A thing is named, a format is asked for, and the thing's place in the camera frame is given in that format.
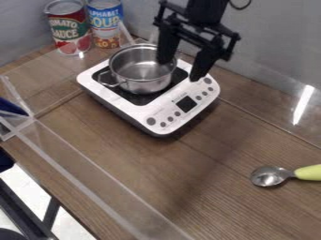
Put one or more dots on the alphabet soup can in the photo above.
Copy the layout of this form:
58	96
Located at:
105	14

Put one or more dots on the clear acrylic barrier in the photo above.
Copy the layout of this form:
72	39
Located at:
125	208

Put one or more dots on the white and black stove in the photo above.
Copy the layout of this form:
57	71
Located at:
157	113

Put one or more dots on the black metal table frame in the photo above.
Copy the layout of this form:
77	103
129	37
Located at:
33	228

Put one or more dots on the spoon with yellow handle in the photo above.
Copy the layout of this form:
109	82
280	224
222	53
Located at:
268	176

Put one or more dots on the tomato sauce can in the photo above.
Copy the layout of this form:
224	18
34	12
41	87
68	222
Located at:
68	26

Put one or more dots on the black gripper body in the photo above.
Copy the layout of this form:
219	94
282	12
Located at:
198	22

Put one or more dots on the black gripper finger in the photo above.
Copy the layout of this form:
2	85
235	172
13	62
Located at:
167	43
204	60

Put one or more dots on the silver metal pot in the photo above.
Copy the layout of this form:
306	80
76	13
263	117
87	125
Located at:
135	70

